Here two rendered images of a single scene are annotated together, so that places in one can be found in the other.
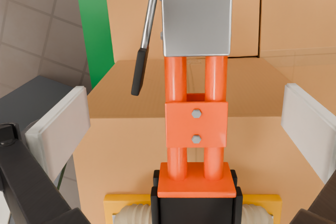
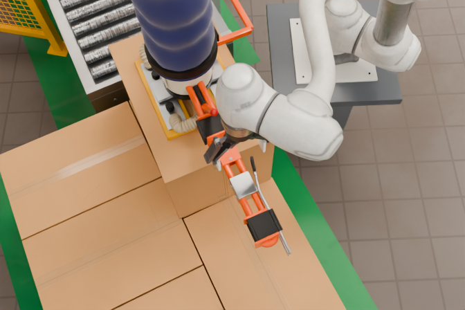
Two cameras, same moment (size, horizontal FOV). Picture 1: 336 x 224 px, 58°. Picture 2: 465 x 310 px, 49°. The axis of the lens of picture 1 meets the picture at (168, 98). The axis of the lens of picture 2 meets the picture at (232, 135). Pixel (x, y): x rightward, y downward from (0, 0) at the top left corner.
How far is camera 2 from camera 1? 1.25 m
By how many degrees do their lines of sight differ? 8
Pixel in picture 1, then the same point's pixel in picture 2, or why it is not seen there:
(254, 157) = (188, 152)
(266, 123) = (191, 169)
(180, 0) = (250, 187)
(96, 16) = (307, 216)
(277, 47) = (173, 228)
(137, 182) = not seen: hidden behind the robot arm
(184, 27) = (245, 180)
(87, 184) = not seen: hidden behind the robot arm
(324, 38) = (146, 246)
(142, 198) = not seen: hidden behind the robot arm
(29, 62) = (347, 157)
